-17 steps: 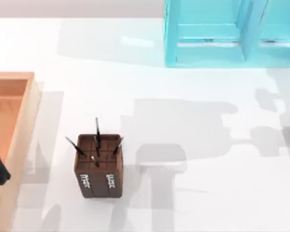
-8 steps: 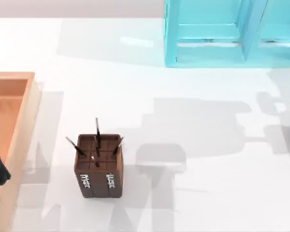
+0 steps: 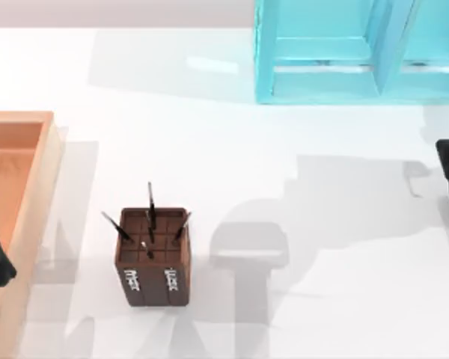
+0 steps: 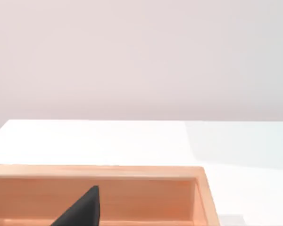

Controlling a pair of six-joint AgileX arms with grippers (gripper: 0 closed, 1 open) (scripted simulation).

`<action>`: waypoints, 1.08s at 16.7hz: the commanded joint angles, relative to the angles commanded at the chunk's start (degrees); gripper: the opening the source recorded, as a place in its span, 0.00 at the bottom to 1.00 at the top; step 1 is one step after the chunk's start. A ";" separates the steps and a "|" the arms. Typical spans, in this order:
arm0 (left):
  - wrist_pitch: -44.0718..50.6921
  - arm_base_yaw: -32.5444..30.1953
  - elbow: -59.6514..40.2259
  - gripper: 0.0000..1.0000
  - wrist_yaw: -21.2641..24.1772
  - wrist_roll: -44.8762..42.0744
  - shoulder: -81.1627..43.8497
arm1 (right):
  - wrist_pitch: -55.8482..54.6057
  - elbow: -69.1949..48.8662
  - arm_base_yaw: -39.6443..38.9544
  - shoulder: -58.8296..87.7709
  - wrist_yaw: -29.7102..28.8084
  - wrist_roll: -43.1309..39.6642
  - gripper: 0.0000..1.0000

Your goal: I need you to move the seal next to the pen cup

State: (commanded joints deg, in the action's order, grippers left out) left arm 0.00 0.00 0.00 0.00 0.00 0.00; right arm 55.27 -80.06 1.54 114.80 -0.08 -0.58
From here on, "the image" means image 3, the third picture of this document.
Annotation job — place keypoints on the light blue rack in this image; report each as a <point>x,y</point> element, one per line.
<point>322,48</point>

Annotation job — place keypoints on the slanted brown pen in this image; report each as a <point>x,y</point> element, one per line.
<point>181,230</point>

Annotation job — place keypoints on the tall black pen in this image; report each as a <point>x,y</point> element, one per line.
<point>150,209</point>

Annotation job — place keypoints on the brown wooden pen holder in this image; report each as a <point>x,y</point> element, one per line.
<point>153,276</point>

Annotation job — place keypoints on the short white-tipped pen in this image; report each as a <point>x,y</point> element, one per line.
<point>148,250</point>

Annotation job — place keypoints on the slanted black pen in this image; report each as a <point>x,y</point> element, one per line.
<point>118,226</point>

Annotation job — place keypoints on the shallow salmon box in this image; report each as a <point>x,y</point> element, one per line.
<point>41,157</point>

